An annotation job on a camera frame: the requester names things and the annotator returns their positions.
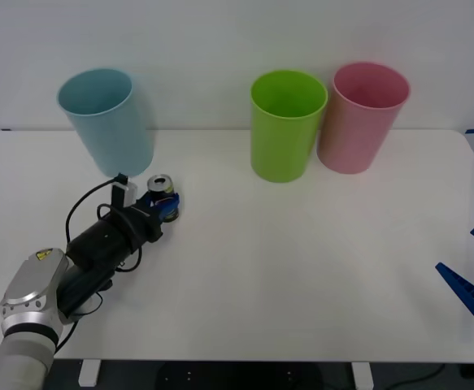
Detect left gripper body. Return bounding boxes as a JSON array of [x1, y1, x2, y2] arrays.
[[127, 196, 165, 245]]

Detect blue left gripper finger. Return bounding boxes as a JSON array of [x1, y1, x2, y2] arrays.
[[154, 193, 180, 223], [140, 188, 159, 209]]

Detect dark drink can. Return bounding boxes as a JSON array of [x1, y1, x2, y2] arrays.
[[146, 175, 181, 223]]

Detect pale blue plastic bin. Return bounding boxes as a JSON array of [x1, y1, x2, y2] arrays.
[[56, 67, 155, 179]]

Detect green plastic bin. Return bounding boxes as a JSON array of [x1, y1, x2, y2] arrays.
[[250, 69, 329, 184]]

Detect white table leg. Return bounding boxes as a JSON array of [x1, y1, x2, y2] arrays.
[[350, 362, 374, 389], [77, 359, 101, 388]]

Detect pink plastic bin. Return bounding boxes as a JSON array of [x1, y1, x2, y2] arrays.
[[316, 61, 411, 176]]

